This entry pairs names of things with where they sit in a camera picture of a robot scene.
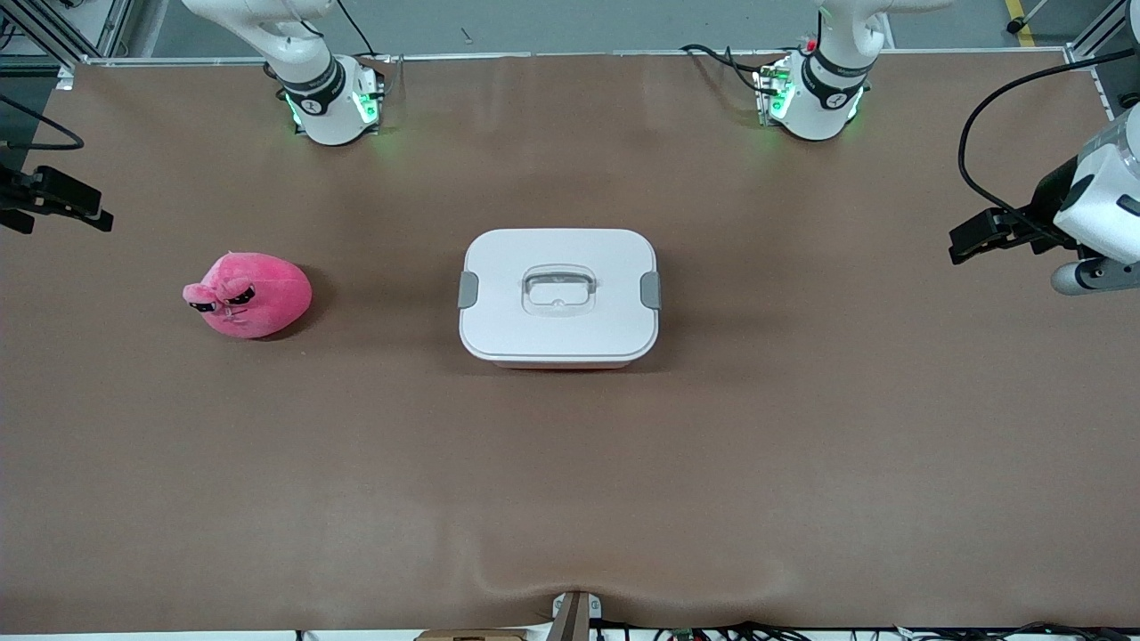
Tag translucent white storage box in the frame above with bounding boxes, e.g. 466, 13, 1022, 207
463, 352, 660, 371

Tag black right base cable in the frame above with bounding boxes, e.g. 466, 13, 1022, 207
334, 0, 397, 94

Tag black caster with pole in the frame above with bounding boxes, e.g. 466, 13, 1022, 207
1006, 0, 1052, 35

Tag large brown table mat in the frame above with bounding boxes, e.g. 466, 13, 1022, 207
0, 52, 1140, 635

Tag black left base cables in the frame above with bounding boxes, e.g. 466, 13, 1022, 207
681, 43, 785, 94

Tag white storage box lid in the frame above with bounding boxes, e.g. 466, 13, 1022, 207
458, 229, 663, 364

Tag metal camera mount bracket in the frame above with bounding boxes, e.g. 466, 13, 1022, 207
550, 590, 603, 641

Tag aluminium frame profile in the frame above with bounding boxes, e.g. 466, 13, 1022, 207
1069, 0, 1140, 68
0, 0, 134, 68

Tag clear grey lid handle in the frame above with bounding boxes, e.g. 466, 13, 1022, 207
524, 271, 595, 302

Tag pink plush toy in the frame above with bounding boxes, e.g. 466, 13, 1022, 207
183, 252, 314, 340

